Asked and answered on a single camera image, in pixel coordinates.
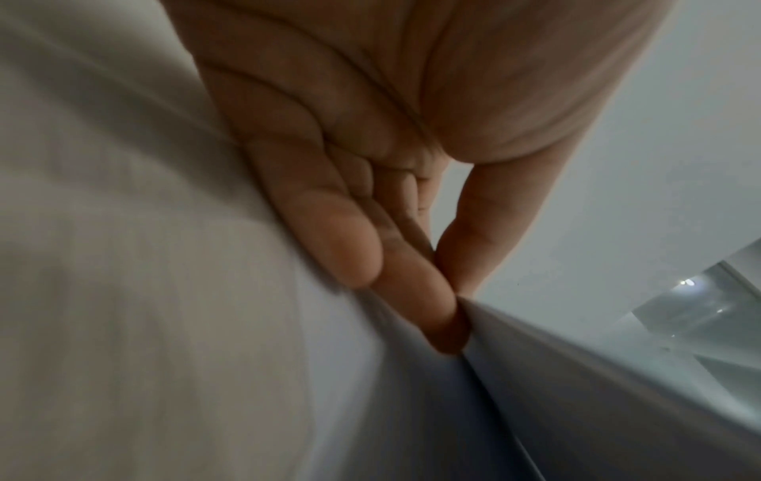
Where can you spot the round ceiling light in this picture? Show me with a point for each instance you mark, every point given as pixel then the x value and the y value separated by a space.
pixel 686 282

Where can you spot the frosted glass door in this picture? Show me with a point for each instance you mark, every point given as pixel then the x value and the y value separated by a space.
pixel 701 319

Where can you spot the person's left hand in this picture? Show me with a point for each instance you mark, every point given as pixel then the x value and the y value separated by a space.
pixel 416 94

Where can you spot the single metal file clip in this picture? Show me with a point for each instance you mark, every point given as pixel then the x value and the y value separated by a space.
pixel 594 399

